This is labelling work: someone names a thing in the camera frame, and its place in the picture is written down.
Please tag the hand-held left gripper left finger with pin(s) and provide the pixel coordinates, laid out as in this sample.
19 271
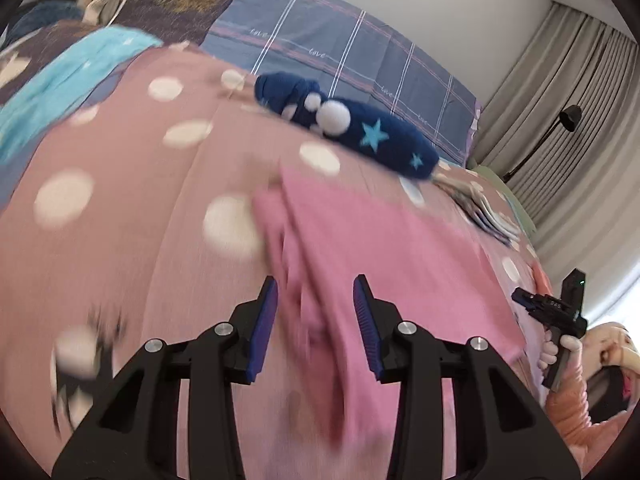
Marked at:
262 325

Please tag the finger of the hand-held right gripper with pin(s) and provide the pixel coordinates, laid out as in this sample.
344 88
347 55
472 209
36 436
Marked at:
530 307
522 295

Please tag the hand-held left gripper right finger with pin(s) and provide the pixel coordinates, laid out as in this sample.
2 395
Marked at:
367 330

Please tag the pink baby romper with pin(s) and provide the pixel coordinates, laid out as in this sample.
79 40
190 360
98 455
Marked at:
375 240

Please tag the person's right forearm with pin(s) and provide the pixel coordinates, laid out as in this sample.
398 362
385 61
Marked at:
570 410

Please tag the stack of folded clothes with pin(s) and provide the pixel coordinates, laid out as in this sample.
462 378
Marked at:
492 207

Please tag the person's right hand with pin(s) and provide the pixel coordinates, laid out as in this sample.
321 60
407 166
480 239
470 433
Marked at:
547 355

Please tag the floral folded garment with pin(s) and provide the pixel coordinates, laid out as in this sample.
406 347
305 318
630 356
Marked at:
480 222

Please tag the beige curtain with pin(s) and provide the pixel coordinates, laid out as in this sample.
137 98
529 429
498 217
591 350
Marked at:
575 185

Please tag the green pillow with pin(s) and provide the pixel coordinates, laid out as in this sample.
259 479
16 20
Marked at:
492 176

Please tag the pink polka dot blanket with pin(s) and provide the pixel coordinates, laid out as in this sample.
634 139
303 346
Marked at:
125 260

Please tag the black floor lamp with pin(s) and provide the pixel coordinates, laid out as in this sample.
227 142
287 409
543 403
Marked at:
570 116

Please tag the navy star print garment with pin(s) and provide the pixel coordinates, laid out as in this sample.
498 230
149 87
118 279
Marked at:
380 130

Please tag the blue plaid pillow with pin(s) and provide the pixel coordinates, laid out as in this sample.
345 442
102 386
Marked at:
325 30

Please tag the cyan cloth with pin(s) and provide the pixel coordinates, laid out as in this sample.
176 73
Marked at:
65 75

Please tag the dark patterned bedsheet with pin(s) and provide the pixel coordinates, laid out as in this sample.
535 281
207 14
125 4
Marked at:
30 45

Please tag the dark blue fleece blanket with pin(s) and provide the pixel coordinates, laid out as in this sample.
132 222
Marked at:
40 15

